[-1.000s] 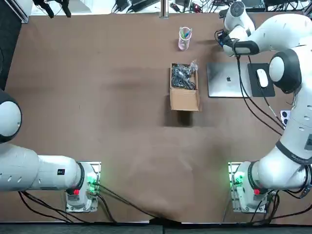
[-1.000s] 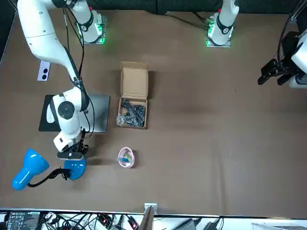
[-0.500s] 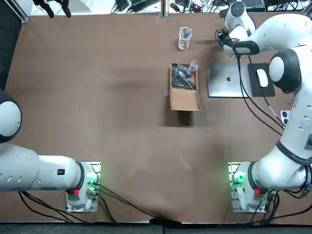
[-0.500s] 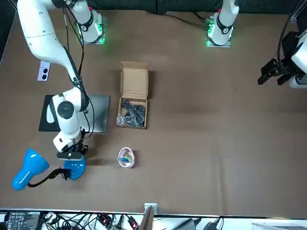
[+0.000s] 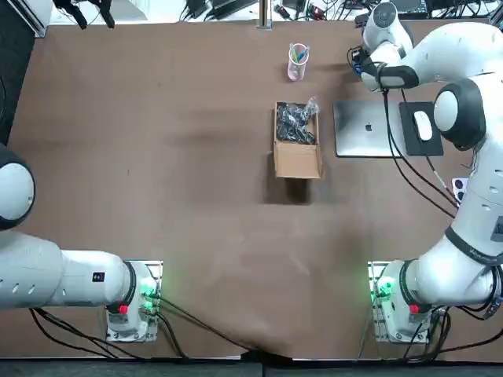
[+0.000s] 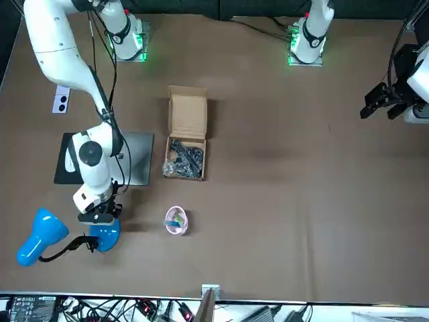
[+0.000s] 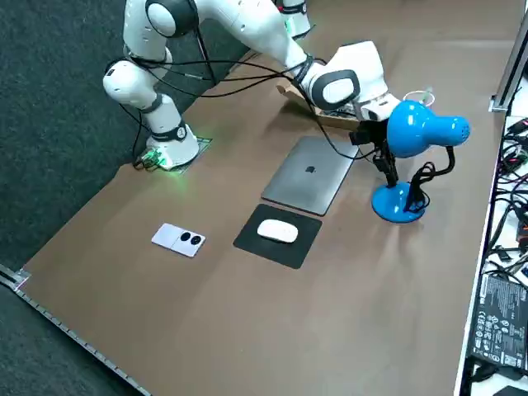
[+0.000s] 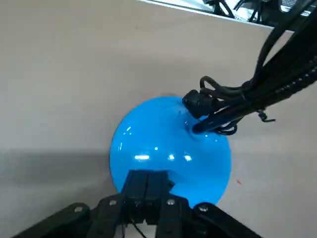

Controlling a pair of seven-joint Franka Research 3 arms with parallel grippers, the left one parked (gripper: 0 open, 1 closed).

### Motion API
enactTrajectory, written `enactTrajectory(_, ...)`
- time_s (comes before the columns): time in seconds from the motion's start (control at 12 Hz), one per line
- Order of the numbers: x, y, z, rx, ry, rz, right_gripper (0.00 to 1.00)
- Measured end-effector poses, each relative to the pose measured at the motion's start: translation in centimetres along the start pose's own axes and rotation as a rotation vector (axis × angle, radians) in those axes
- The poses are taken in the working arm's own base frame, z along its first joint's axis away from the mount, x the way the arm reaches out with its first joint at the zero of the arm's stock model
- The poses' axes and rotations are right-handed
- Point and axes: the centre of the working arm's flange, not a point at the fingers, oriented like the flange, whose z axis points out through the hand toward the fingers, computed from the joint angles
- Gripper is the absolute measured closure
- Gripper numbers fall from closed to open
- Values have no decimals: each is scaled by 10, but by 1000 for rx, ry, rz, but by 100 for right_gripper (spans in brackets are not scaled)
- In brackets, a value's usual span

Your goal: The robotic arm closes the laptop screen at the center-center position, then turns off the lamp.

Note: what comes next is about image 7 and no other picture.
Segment aluminium post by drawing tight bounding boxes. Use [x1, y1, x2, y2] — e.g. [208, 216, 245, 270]
[489, 0, 528, 113]

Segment black mouse pad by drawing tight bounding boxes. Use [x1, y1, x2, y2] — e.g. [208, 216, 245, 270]
[233, 203, 323, 270]

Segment black base cable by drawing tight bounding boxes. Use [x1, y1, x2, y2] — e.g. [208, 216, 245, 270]
[131, 102, 166, 171]

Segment lilac foldable phone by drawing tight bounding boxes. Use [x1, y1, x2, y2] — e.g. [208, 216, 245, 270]
[151, 222, 206, 259]

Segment tangled black cables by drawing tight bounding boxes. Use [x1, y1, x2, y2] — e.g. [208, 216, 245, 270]
[490, 117, 528, 273]

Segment grey laptop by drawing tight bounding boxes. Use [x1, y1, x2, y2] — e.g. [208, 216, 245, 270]
[261, 135, 361, 217]

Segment blue desk lamp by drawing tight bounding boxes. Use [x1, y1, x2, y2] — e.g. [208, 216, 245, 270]
[371, 101, 471, 224]

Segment aluminium table edge rail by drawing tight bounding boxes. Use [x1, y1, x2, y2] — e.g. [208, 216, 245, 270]
[0, 263, 146, 396]

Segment white computer mouse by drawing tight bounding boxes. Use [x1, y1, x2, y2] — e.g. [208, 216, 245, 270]
[257, 219, 299, 244]

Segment black labelled power adapter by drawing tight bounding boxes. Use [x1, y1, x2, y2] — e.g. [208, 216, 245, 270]
[469, 271, 528, 369]

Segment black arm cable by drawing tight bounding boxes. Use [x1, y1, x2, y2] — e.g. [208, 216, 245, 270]
[119, 24, 375, 164]

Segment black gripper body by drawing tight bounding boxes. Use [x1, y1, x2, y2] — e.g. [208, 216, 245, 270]
[349, 119, 389, 145]

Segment black lamp cable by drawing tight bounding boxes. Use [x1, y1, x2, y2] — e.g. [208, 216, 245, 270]
[406, 162, 432, 215]

